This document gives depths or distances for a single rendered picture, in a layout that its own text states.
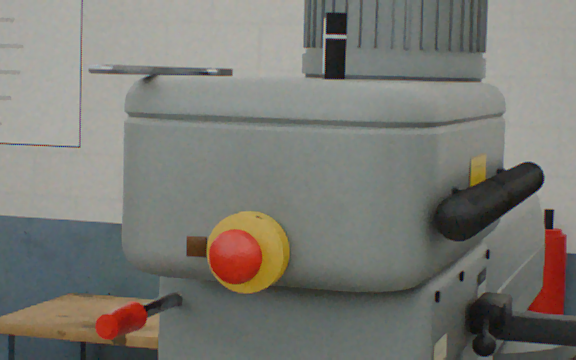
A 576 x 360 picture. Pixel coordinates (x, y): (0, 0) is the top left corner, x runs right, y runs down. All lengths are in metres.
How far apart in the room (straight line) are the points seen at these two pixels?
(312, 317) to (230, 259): 0.16
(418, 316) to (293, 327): 0.11
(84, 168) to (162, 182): 4.95
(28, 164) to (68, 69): 0.48
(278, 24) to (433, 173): 4.63
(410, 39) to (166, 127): 0.40
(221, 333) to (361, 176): 0.22
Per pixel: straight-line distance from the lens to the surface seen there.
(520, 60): 5.39
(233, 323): 1.11
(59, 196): 6.03
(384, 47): 1.34
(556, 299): 5.31
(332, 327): 1.08
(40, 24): 6.05
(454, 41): 1.36
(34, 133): 6.07
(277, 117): 0.98
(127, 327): 1.01
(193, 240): 1.00
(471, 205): 0.98
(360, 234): 0.97
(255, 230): 0.97
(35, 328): 5.22
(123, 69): 0.98
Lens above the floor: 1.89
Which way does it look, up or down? 5 degrees down
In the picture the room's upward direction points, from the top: 2 degrees clockwise
